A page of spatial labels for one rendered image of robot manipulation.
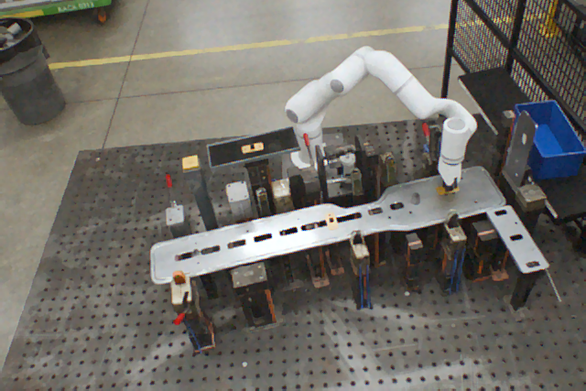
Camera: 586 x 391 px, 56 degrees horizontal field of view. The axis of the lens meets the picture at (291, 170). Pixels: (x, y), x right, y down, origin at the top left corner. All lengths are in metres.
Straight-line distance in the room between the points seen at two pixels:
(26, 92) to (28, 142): 0.39
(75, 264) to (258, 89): 2.28
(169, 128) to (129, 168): 1.31
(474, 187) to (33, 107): 3.46
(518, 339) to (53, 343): 1.82
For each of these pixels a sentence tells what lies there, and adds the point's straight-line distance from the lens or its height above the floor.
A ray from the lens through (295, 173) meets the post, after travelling 2.21.
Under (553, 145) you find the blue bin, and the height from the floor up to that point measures 1.03.
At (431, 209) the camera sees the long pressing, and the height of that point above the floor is 1.00.
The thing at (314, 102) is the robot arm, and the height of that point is 1.23.
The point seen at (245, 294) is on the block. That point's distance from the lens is 2.06.
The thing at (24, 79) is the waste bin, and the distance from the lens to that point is 4.59.
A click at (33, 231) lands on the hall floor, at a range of 4.02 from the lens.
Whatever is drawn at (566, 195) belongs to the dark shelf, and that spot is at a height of 1.03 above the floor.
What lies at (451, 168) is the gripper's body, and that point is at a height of 1.19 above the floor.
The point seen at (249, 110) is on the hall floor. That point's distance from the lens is 4.27.
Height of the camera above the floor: 2.70
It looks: 46 degrees down
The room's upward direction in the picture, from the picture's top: 9 degrees counter-clockwise
